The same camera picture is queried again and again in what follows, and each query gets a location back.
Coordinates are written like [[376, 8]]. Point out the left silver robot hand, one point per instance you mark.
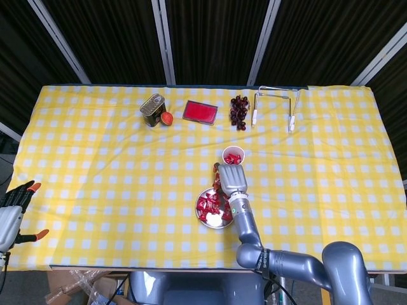
[[8, 222]]

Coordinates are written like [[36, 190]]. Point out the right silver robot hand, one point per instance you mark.
[[233, 179]]

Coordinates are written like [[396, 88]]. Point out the white paper cup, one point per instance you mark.
[[233, 148]]

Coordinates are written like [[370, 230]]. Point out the metal bowl of red candies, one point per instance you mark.
[[219, 224]]

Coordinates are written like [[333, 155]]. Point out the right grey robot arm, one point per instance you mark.
[[246, 225]]

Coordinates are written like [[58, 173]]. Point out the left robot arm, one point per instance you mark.
[[3, 259]]

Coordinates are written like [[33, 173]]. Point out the dark red grape bunch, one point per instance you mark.
[[238, 111]]

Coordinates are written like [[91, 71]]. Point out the brown cardboard box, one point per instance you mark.
[[63, 282]]

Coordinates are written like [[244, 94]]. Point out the red green half fruit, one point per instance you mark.
[[167, 118]]

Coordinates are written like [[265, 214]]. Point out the yellow white checked tablecloth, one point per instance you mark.
[[95, 159]]

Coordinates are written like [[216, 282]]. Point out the dark green luncheon meat can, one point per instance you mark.
[[152, 108]]

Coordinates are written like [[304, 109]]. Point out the grey robot torso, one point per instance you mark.
[[190, 289]]

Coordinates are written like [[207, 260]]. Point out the metal table leg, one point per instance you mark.
[[282, 294]]

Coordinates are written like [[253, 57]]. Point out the black pleated curtain panel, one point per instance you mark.
[[111, 38], [324, 31], [216, 38], [19, 63], [397, 95]]

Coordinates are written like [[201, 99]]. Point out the red ink pad black frame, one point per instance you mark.
[[200, 112]]

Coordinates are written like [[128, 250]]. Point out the silver partition post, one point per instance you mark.
[[9, 131], [381, 58], [264, 41], [59, 41], [163, 41]]

